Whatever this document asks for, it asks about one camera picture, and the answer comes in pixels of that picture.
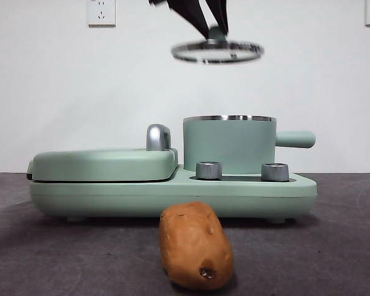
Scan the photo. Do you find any glass lid with green knob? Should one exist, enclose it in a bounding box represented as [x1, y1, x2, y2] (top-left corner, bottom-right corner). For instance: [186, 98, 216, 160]
[171, 26, 265, 65]

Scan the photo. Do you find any brown potato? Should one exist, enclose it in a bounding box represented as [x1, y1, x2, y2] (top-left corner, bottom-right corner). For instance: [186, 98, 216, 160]
[158, 201, 234, 282]

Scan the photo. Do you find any silver control knob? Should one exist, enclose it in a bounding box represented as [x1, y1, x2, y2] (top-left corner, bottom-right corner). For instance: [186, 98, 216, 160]
[195, 160, 223, 180]
[261, 162, 290, 182]

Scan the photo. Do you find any mint green griddle cover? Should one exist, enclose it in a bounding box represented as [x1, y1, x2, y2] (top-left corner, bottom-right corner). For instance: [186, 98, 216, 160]
[27, 147, 179, 183]

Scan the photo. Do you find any mint green breakfast machine base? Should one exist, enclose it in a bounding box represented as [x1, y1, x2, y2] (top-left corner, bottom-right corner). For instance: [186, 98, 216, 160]
[29, 164, 318, 223]

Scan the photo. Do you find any silver griddle cover handle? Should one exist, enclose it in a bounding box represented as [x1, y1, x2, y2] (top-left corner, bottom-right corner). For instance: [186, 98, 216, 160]
[146, 123, 173, 152]

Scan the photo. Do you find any mint green pot with handle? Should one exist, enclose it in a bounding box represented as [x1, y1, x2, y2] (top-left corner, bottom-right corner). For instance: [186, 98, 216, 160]
[183, 114, 316, 173]

